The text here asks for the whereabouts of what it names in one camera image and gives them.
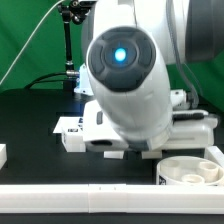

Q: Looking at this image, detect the white cable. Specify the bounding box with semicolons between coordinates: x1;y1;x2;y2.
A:
0;0;66;86

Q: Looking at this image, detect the white front rail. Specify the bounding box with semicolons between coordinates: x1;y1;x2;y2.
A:
0;184;224;214

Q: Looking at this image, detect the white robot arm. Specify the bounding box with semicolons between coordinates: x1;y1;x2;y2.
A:
82;0;224;151

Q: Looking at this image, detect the white round stool seat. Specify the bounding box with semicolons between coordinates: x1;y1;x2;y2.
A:
156;156;224;186

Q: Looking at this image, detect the black camera stand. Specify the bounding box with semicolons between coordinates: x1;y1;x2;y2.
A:
58;0;97;91

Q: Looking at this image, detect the white marker sheet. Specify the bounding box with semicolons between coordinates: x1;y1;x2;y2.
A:
53;116;83;133

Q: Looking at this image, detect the white right side rail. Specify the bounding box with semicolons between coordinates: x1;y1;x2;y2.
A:
204;146;224;168

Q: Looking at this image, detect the white left side block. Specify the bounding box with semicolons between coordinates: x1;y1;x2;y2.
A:
0;144;7;170

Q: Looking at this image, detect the black cable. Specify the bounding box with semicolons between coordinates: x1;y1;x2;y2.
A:
23;71;81;90

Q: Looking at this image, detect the white rail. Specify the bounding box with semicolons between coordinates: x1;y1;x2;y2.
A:
204;146;224;168
0;184;224;214

